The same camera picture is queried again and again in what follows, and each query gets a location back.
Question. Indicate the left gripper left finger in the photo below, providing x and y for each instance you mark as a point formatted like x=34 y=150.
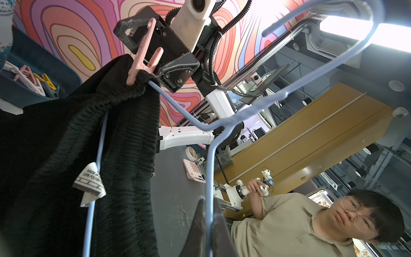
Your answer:
x=195 y=245

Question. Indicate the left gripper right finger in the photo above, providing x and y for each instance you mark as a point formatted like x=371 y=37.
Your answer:
x=221 y=241

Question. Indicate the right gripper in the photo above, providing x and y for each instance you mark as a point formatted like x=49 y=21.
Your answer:
x=177 y=63

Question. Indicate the pink clothespin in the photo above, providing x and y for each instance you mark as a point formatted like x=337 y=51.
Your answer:
x=138 y=63

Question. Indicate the black shorts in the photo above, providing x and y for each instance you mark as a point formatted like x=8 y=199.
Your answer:
x=43 y=151

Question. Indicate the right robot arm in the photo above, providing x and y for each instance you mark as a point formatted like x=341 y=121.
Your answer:
x=204 y=78

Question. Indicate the person in beige shirt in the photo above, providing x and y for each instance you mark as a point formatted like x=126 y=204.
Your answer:
x=292 y=225

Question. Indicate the pink calculator on desk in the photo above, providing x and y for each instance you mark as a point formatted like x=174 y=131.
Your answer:
x=193 y=172

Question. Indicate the dark teal clothespin bin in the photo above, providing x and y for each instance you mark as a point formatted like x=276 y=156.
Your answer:
x=33 y=75

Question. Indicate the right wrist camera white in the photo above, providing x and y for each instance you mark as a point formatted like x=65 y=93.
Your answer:
x=190 y=21

